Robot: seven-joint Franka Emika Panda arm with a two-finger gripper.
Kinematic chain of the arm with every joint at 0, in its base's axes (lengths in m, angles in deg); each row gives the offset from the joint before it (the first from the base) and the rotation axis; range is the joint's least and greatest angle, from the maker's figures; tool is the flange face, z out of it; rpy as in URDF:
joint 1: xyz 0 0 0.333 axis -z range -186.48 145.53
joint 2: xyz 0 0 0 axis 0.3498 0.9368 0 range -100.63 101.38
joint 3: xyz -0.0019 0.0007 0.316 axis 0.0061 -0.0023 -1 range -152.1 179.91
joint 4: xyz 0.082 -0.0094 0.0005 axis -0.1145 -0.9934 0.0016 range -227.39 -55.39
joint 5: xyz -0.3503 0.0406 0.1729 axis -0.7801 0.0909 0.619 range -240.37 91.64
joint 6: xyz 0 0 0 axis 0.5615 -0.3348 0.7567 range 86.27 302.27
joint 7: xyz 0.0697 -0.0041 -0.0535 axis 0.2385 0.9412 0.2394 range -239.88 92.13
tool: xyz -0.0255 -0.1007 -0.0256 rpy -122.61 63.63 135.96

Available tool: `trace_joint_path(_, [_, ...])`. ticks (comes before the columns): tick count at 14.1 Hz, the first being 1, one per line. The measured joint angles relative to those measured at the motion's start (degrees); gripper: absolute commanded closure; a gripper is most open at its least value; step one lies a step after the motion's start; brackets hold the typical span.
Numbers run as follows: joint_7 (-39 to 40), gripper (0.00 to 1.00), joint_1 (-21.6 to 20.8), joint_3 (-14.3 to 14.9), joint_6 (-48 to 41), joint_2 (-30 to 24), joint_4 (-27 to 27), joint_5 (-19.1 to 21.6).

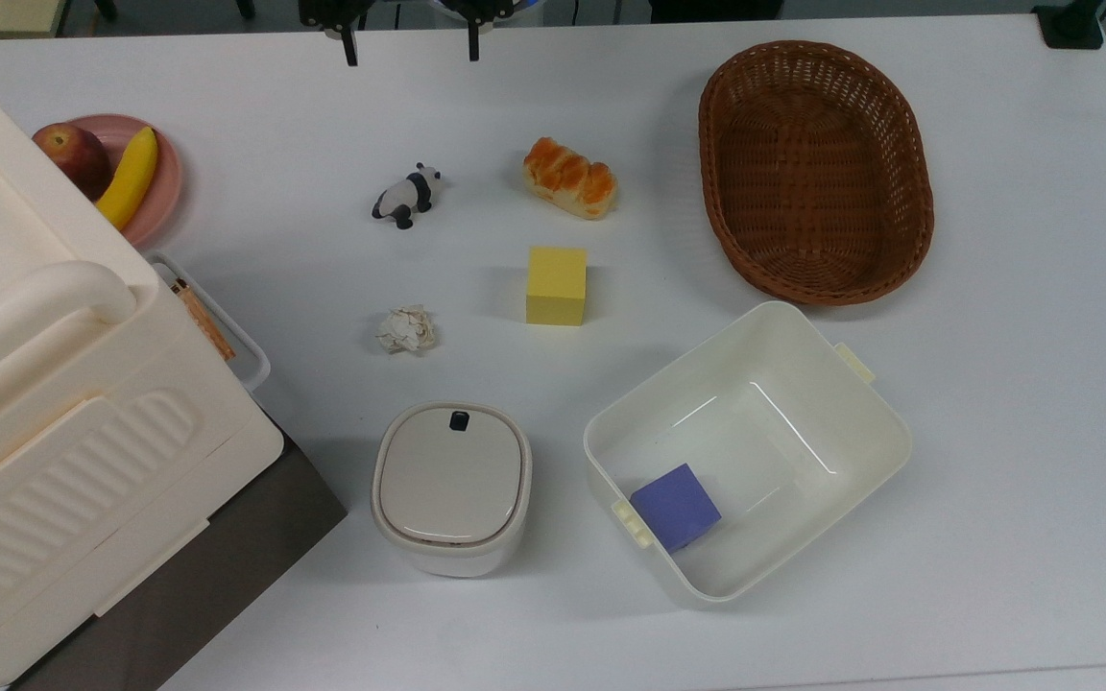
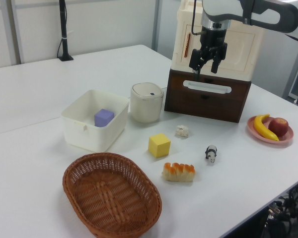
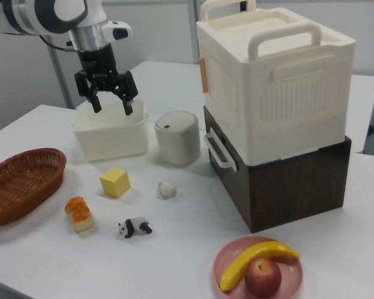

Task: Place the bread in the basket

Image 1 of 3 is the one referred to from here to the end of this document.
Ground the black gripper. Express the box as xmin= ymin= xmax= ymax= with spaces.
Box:
xmin=299 ymin=0 xmax=517 ymax=67

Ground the orange glazed bread loaf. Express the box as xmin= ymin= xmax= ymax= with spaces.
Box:
xmin=522 ymin=136 xmax=618 ymax=221

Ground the brown wicker basket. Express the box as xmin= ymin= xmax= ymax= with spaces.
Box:
xmin=698 ymin=39 xmax=935 ymax=307

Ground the panda toy figure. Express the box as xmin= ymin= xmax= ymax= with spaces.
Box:
xmin=371 ymin=163 xmax=443 ymax=230

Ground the yellow cube block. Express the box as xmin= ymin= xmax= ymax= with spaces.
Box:
xmin=526 ymin=246 xmax=589 ymax=327

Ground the pink plate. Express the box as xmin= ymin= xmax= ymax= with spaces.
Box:
xmin=61 ymin=114 xmax=184 ymax=249

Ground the crumpled paper ball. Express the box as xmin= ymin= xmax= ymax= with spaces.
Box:
xmin=375 ymin=304 xmax=439 ymax=355

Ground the yellow banana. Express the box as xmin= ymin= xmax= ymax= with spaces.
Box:
xmin=95 ymin=126 xmax=159 ymax=231

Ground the brown stick in tray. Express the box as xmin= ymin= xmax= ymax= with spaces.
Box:
xmin=170 ymin=277 xmax=237 ymax=363

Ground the red apple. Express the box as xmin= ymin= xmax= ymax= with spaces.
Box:
xmin=32 ymin=122 xmax=113 ymax=201

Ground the white lidded trash bin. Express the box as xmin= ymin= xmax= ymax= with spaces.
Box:
xmin=370 ymin=401 xmax=533 ymax=579

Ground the white plastic tub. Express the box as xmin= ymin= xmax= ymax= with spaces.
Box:
xmin=583 ymin=300 xmax=914 ymax=606

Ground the cream plastic storage cabinet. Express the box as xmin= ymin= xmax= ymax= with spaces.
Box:
xmin=0 ymin=43 xmax=285 ymax=687

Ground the purple cube block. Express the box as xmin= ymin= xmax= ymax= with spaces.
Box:
xmin=630 ymin=464 xmax=723 ymax=553

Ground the black table clamp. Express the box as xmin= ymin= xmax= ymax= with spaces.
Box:
xmin=1032 ymin=0 xmax=1106 ymax=51

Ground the white wire-edged tray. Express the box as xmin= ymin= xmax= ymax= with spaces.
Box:
xmin=144 ymin=250 xmax=273 ymax=393

